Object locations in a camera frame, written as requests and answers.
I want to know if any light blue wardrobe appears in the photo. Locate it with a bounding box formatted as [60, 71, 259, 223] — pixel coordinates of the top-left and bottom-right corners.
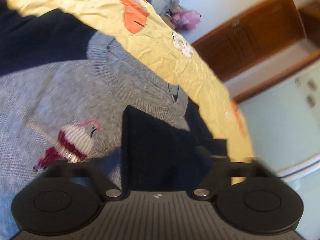
[240, 61, 319, 239]

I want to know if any yellow floral bed quilt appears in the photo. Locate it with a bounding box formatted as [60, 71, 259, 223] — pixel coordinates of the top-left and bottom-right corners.
[0, 0, 254, 188]

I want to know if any brown wooden door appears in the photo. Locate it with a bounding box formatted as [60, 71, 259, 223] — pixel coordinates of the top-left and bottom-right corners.
[193, 0, 306, 81]

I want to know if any grey navy knit sweater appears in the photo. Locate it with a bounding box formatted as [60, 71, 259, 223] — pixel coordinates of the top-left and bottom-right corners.
[1, 0, 227, 239]

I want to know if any pink plastic bag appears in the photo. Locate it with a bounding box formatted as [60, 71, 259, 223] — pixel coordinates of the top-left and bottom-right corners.
[171, 10, 201, 31]

